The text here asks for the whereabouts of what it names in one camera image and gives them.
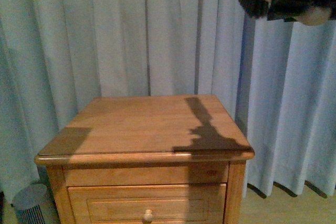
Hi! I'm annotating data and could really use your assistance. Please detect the wooden drawer knob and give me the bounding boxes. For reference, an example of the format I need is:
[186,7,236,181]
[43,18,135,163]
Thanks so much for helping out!
[142,209,153,223]

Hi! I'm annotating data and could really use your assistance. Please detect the wooden nightstand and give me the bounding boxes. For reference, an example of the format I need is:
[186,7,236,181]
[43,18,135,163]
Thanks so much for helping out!
[35,94,255,223]

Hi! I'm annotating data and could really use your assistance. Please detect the grey floor appliance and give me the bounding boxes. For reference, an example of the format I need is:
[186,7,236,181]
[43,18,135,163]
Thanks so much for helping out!
[13,184,50,223]

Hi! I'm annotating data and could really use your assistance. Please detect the light blue curtain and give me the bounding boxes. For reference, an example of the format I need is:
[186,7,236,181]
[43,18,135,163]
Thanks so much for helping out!
[1,0,335,201]

